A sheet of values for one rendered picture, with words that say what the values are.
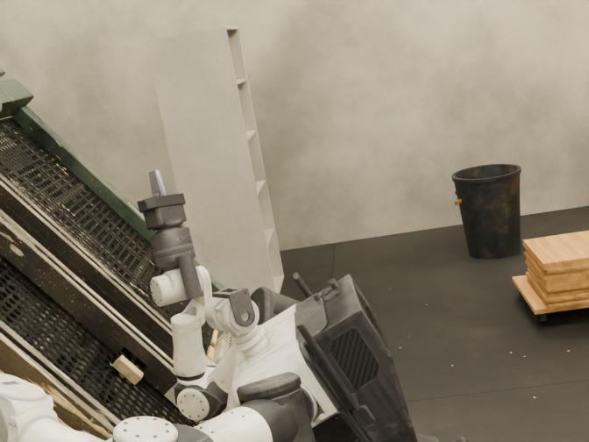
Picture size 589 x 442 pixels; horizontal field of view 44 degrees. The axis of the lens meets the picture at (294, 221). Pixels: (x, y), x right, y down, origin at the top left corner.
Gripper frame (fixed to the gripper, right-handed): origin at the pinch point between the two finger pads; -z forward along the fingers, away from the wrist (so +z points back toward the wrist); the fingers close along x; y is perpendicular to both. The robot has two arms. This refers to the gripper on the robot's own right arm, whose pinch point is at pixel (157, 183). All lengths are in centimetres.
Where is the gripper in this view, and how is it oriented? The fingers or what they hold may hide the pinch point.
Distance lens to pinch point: 164.2
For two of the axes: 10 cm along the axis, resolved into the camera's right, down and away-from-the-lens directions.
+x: -5.5, 1.1, -8.2
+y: -8.0, 2.2, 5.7
